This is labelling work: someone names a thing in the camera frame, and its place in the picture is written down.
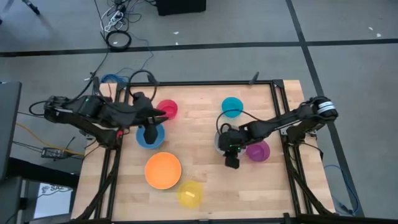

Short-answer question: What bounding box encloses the large orange green bowl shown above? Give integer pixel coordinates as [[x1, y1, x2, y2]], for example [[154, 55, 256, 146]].
[[144, 151, 183, 190]]

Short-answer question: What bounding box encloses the purple translucent bowl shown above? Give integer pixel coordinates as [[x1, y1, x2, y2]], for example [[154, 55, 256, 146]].
[[245, 140, 271, 163]]

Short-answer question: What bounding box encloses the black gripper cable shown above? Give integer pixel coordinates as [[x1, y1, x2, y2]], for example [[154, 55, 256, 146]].
[[215, 108, 259, 131], [128, 69, 159, 102]]

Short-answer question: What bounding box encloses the white bowl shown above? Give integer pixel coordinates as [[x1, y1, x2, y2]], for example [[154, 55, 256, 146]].
[[213, 130, 228, 156]]

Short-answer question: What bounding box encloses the white printed box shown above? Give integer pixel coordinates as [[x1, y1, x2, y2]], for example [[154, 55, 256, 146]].
[[32, 182, 74, 218]]

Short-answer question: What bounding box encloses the blue bowl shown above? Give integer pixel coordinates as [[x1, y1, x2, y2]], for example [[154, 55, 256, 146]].
[[135, 123, 166, 150]]

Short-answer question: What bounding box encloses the grey cabinet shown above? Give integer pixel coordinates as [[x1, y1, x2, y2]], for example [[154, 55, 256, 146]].
[[0, 80, 22, 184]]

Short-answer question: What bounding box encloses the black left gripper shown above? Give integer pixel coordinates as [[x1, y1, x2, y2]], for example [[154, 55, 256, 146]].
[[129, 104, 169, 145]]

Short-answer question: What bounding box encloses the black coiled floor cable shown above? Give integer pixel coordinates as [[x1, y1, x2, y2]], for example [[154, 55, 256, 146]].
[[104, 30, 132, 52]]

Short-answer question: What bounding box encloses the blue coiled cable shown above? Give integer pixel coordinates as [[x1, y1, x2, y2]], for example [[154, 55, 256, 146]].
[[101, 73, 130, 84]]

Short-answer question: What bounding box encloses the white power strip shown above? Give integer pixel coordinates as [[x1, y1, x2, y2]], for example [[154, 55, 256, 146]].
[[104, 11, 124, 32]]

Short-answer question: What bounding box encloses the long blue floor cable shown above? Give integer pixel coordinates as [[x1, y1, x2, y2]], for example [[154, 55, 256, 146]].
[[323, 164, 361, 215]]

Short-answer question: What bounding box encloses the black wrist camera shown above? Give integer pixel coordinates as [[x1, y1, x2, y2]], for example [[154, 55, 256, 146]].
[[132, 91, 150, 108], [224, 154, 241, 170]]

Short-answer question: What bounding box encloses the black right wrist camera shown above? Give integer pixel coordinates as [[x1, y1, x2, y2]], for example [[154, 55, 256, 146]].
[[224, 154, 241, 170]]

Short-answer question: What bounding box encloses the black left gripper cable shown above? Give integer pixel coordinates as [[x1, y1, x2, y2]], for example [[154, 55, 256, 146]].
[[128, 69, 159, 102]]

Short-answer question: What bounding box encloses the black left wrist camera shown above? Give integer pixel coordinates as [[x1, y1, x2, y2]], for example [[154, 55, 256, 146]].
[[132, 91, 150, 108]]

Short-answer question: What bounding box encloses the black aluminium table frame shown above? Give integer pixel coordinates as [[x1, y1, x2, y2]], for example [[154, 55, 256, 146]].
[[73, 79, 336, 224]]

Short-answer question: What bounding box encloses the yellow floor cable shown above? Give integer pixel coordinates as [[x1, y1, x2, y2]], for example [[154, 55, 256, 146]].
[[17, 123, 85, 156]]

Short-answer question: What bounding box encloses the black tripod leg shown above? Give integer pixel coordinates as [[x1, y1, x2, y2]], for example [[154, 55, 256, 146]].
[[21, 0, 41, 16]]

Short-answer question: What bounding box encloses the yellow translucent bowl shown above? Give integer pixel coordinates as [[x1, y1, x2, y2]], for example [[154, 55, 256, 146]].
[[177, 180, 203, 209]]

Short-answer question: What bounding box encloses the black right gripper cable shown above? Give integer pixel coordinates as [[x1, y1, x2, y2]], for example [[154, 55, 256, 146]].
[[215, 108, 259, 131]]

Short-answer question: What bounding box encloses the red translucent bowl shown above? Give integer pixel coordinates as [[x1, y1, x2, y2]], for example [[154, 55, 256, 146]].
[[156, 99, 178, 121]]

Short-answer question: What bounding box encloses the small black electronics box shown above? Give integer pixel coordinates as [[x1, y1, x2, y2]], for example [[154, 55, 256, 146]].
[[41, 146, 66, 159]]

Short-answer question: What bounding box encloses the teal translucent bowl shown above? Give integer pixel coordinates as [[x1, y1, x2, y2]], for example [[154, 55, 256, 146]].
[[221, 96, 244, 119]]

